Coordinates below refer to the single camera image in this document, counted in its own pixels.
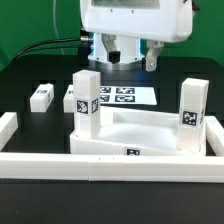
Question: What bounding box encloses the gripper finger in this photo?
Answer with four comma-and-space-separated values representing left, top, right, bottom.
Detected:
144, 40, 164, 72
101, 34, 120, 64

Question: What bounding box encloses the white desk tabletop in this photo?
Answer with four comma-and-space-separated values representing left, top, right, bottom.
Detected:
70, 106, 206, 156

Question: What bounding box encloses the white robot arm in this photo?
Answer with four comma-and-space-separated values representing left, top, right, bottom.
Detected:
80, 0, 200, 71

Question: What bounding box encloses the fiducial marker sheet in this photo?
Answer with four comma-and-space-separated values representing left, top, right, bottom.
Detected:
100, 86, 157, 105

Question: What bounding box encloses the white U-shaped obstacle fence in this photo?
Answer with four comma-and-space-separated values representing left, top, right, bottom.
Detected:
0, 112, 224, 183

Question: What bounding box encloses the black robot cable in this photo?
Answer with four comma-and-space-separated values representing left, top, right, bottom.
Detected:
9, 26, 95, 64

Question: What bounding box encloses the thin grey cable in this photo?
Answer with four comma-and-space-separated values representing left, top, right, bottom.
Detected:
52, 0, 66, 56

